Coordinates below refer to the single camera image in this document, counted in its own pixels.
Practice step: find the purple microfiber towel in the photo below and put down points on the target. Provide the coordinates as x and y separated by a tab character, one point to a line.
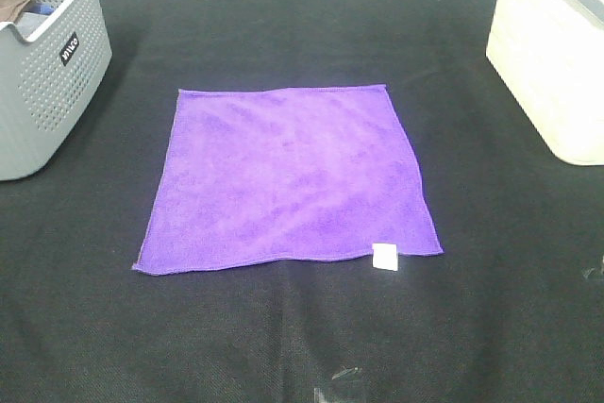
321	174

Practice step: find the clear tape piece front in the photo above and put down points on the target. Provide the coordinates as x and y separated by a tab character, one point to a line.
345	386

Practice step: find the clear tape piece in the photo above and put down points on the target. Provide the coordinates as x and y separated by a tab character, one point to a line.
595	274
345	386

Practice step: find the black table cloth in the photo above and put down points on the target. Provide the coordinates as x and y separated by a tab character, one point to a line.
504	315

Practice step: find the grey perforated laundry basket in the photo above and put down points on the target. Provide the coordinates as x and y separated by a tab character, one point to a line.
48	78

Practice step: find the cream white storage bin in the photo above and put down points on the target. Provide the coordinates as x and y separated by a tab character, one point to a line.
549	53

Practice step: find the clear tape piece right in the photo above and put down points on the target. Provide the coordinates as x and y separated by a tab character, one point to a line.
595	274

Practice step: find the blue cloth in basket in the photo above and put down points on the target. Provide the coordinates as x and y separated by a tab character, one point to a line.
41	9

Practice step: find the brown cloth in basket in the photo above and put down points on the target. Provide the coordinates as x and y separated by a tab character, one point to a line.
11	10

